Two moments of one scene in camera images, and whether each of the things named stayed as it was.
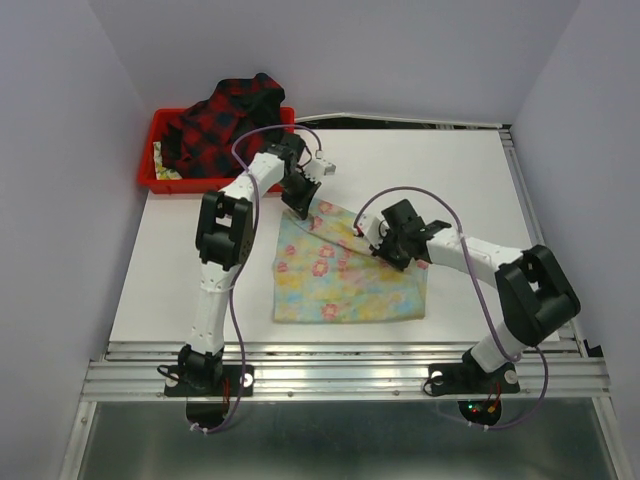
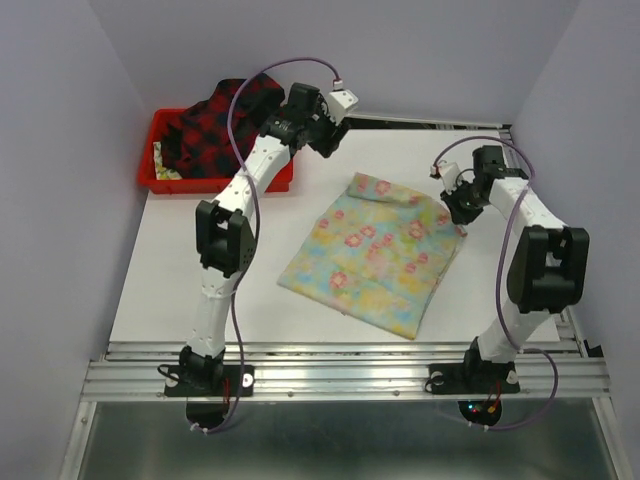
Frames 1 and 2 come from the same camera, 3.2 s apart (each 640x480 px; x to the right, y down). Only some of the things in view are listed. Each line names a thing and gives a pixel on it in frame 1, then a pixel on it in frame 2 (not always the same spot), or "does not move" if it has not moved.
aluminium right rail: (530, 205) does not move
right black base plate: (468, 378) does not move
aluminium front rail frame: (134, 372) does not move
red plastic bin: (156, 123) does not move
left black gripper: (300, 204) to (327, 144)
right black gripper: (400, 263) to (459, 216)
